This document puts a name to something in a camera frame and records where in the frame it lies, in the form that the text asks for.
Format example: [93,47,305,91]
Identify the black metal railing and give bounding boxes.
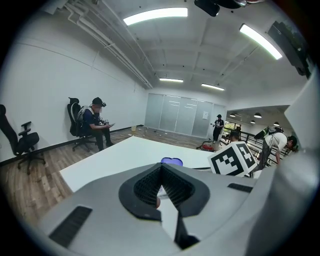
[223,126,291,166]

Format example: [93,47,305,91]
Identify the green and black backpack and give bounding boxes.
[253,126,285,140]

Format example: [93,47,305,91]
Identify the white ceiling pipes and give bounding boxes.
[63,0,154,90]

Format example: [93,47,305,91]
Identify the long ceiling light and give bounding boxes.
[201,83,225,91]
[122,7,189,26]
[159,77,184,84]
[239,23,283,60]

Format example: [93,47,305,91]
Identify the red vacuum cleaner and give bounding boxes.
[196,140,221,152]

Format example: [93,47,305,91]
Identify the black office chair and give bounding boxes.
[0,104,46,175]
[66,97,97,153]

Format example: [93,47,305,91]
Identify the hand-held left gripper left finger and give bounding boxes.
[39,161,184,256]

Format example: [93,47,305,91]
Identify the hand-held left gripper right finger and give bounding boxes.
[161,162,273,256]

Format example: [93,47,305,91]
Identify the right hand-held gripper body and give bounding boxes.
[207,141,258,178]

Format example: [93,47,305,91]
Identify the person's white clothing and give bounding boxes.
[259,72,320,251]

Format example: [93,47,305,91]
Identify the frosted glass partition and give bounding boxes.
[144,93,227,139]

